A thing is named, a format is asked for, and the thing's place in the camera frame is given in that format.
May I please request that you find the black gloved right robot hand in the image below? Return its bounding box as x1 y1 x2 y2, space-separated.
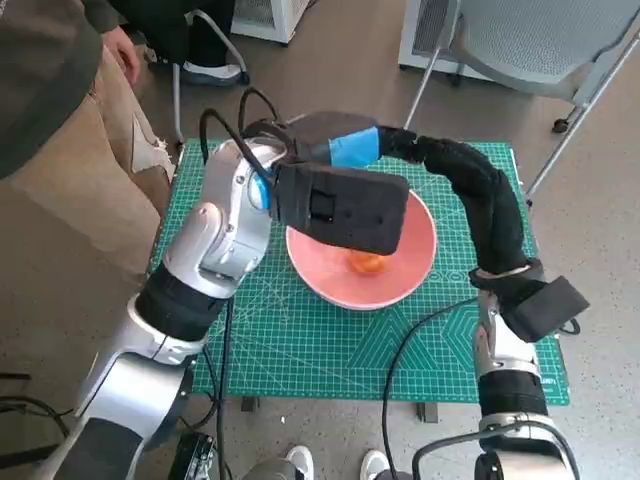
413 134 529 276

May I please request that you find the person's hand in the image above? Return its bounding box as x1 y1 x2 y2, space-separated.
102 29 141 84

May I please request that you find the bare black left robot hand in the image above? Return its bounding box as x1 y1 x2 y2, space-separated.
279 110 420 167

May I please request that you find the pink bowl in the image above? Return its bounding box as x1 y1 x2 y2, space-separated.
284 187 439 312

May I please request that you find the rectangular striped toy bread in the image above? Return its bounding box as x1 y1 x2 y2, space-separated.
347 251 389 276

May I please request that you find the person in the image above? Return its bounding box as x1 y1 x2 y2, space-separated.
107 0 246 87
0 0 176 281

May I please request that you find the white mesh cabinet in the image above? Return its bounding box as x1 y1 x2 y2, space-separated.
229 0 301 44
397 0 501 81

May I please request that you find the grey mesh chair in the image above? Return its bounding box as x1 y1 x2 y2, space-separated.
403 0 640 201

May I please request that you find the green cutting mat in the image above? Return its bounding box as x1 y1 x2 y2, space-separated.
149 139 571 406

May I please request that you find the white shoe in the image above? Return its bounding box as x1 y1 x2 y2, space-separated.
360 449 390 480
285 444 315 480

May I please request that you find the grey rounded robot leg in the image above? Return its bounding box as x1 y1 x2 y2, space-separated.
244 458 301 480

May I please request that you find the black device with connectors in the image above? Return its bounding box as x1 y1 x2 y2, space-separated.
169 432 216 480

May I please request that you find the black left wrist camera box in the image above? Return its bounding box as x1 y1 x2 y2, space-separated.
269 162 410 256

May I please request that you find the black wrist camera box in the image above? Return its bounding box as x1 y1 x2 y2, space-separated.
502 277 591 344
269 162 410 256

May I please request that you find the metal frame office chair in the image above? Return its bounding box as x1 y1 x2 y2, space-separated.
172 7 251 151

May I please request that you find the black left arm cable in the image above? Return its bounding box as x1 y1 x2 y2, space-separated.
198 87 301 480

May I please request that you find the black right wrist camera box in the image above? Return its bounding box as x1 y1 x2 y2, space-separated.
502 277 591 344

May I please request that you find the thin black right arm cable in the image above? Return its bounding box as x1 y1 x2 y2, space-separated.
382 297 481 480

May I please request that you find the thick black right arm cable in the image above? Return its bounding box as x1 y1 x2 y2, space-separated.
413 432 581 480

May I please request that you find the black floor cable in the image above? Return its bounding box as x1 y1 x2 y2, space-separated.
0 372 71 436

